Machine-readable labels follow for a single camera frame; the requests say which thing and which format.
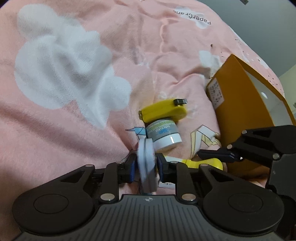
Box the orange open cardboard box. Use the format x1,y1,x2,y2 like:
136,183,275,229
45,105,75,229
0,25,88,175
206,54,296,176

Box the white red mint tin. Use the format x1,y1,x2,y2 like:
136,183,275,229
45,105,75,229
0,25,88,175
137,138,158,193

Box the yellow tape measure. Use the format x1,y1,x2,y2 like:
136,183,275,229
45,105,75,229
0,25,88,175
138,98,188,123

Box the grey wall strip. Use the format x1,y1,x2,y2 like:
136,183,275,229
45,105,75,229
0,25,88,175
240,0,248,5

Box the yellow tube bottle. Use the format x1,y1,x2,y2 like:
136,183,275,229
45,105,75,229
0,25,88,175
165,156,223,170

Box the grey white cream jar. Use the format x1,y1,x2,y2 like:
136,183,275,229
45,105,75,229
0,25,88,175
146,118,182,152

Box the pink printed duvet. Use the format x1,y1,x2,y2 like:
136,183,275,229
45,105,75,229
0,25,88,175
1,1,283,240

